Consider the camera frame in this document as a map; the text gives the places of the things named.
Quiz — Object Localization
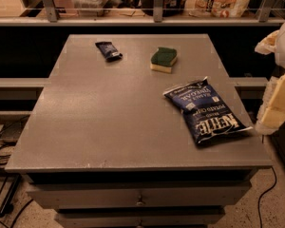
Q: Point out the grey drawer cabinet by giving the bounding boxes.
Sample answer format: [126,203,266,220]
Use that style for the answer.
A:
[6,34,271,228]

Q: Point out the yellow foam padded gripper finger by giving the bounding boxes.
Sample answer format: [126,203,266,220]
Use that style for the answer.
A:
[256,74,285,135]

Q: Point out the dark power adapter box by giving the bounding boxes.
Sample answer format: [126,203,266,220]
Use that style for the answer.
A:
[0,122,24,145]

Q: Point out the small dark blue snack packet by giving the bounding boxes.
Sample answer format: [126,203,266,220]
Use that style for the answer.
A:
[95,42,123,62]

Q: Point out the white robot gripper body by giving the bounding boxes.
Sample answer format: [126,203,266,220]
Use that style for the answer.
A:
[255,22,285,68]

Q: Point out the metal shelf railing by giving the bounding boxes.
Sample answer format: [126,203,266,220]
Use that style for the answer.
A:
[0,0,285,27]

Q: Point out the blue kettle chip bag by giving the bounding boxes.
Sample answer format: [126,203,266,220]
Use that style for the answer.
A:
[163,78,251,144]

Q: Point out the colourful printed bag on shelf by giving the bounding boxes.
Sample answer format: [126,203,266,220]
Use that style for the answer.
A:
[189,0,250,18]

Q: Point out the clear plastic container on shelf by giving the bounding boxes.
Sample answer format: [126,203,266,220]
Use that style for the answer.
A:
[71,0,108,17]

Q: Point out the black cables left floor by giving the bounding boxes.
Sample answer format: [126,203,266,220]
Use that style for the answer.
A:
[0,116,34,228]

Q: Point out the black cable right floor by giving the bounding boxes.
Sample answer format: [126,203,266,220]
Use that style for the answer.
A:
[256,166,278,228]

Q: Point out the green yellow sponge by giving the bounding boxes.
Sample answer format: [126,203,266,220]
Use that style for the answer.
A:
[150,47,178,73]

